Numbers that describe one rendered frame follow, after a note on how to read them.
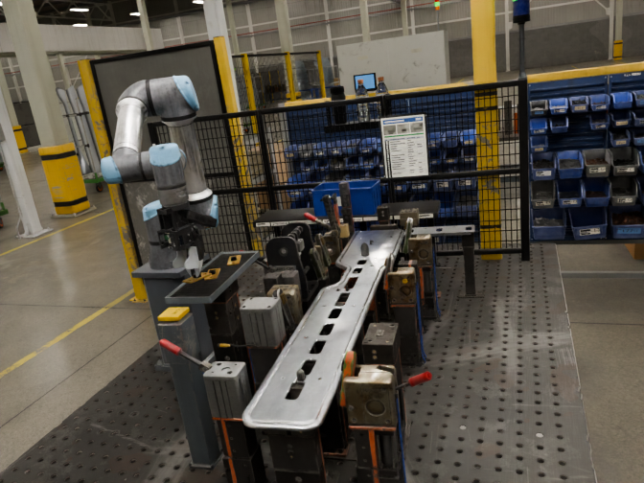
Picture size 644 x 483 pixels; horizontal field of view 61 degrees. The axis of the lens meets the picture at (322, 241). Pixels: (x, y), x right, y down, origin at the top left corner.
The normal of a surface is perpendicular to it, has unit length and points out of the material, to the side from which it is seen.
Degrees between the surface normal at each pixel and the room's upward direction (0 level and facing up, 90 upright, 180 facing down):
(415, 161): 90
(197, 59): 90
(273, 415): 0
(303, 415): 0
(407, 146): 90
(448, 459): 0
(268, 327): 90
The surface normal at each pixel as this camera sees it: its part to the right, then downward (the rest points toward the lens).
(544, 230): -0.29, 0.47
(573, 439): -0.13, -0.94
